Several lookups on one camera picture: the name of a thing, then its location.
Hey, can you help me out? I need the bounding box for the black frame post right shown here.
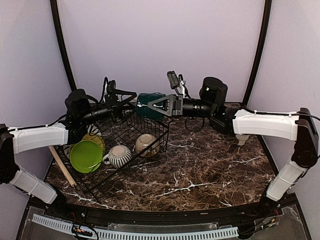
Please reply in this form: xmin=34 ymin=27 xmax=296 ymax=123
xmin=241 ymin=0 xmax=272 ymax=107

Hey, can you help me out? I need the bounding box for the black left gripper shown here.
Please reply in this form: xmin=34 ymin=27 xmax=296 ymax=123
xmin=79 ymin=88 xmax=139 ymax=126

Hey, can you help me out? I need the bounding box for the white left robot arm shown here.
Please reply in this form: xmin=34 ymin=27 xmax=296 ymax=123
xmin=0 ymin=89 xmax=137 ymax=218

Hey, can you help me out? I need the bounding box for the black frame post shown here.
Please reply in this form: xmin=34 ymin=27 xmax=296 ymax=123
xmin=49 ymin=0 xmax=77 ymax=91
xmin=241 ymin=0 xmax=272 ymax=107

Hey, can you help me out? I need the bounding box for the black front rail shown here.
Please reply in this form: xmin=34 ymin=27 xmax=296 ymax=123
xmin=45 ymin=203 xmax=265 ymax=226

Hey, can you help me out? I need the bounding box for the black white striped plate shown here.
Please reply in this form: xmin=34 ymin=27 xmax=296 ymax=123
xmin=63 ymin=124 xmax=102 ymax=159

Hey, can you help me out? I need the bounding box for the black frame post left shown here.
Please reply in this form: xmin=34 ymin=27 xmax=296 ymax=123
xmin=49 ymin=0 xmax=77 ymax=91

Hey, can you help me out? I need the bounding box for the bright green plate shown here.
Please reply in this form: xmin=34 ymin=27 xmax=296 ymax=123
xmin=69 ymin=140 xmax=103 ymax=174

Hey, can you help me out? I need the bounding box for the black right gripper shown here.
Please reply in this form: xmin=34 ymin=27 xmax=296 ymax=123
xmin=148 ymin=92 xmax=216 ymax=117

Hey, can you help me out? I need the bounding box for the black wire dish rack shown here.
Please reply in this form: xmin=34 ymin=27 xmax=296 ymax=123
xmin=56 ymin=104 xmax=170 ymax=204

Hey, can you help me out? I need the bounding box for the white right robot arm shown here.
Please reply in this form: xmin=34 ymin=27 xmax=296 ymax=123
xmin=147 ymin=77 xmax=319 ymax=217

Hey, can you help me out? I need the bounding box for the yellow ribbed plate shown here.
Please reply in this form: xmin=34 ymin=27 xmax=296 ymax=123
xmin=82 ymin=133 xmax=106 ymax=155

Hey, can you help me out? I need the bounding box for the wooden rack handle near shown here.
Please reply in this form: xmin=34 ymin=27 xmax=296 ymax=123
xmin=48 ymin=145 xmax=77 ymax=188

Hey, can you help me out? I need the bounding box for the white steel tumbler cup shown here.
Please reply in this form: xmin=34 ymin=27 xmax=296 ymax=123
xmin=234 ymin=134 xmax=250 ymax=146

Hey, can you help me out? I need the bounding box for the white slotted cable duct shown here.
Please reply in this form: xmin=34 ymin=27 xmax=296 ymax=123
xmin=31 ymin=214 xmax=239 ymax=240

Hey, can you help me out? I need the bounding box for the dark green mug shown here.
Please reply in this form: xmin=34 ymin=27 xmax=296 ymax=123
xmin=135 ymin=91 xmax=167 ymax=121

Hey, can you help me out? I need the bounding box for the beige patterned bowl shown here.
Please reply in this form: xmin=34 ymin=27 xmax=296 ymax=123
xmin=135 ymin=133 xmax=160 ymax=158

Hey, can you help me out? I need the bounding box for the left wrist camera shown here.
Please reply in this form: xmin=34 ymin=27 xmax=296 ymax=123
xmin=100 ymin=77 xmax=116 ymax=103

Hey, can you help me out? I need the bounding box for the striped round mug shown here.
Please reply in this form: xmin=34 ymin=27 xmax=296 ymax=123
xmin=102 ymin=145 xmax=132 ymax=169

